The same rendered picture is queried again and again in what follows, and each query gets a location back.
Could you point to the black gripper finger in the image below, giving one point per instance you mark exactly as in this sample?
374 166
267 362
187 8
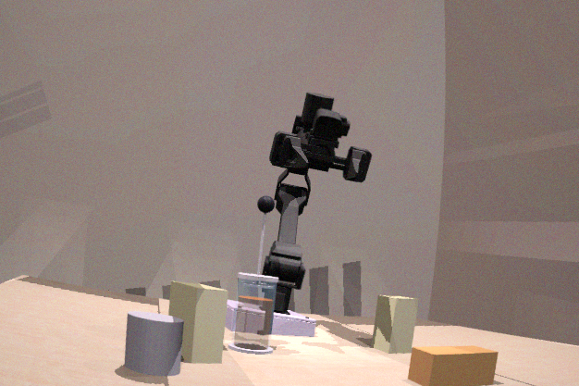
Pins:
356 165
294 157

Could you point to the orange rectangular block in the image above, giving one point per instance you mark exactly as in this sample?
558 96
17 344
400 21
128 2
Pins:
452 366

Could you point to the glass french press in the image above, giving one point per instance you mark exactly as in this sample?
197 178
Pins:
255 305

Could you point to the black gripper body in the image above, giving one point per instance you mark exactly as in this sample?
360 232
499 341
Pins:
320 154

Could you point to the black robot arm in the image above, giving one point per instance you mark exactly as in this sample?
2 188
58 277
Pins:
285 257

